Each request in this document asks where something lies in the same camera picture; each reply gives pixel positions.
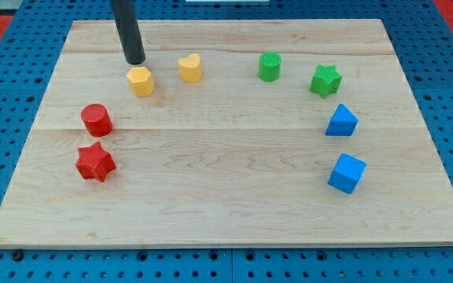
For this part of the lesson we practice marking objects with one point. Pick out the yellow heart block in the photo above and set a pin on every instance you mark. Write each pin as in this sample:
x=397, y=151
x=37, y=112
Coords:
x=190, y=70

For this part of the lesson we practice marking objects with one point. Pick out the green cylinder block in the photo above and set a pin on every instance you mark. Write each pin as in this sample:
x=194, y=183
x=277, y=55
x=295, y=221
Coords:
x=269, y=66

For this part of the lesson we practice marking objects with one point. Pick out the red cylinder block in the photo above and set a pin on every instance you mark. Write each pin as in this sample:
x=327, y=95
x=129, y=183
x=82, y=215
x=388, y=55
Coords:
x=96, y=120

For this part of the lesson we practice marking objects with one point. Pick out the blue triangle block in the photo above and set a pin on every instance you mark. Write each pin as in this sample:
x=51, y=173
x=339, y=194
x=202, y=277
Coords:
x=342, y=123

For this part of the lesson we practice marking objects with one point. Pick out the yellow hexagon block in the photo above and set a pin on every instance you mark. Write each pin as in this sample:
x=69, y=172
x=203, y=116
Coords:
x=140, y=81

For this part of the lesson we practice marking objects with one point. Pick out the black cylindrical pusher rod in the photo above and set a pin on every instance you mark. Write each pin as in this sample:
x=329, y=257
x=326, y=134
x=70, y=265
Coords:
x=126, y=22

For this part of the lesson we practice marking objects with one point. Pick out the red star block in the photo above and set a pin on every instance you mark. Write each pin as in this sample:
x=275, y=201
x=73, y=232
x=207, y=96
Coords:
x=94, y=162

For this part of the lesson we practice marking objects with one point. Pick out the green star block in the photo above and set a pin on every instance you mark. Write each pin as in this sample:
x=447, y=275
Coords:
x=325, y=81

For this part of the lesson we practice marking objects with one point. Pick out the light wooden board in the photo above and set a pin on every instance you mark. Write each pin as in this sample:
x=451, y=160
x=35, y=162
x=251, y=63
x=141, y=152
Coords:
x=231, y=161

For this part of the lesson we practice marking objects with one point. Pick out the blue cube block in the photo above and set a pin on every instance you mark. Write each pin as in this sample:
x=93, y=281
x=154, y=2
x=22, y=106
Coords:
x=346, y=173

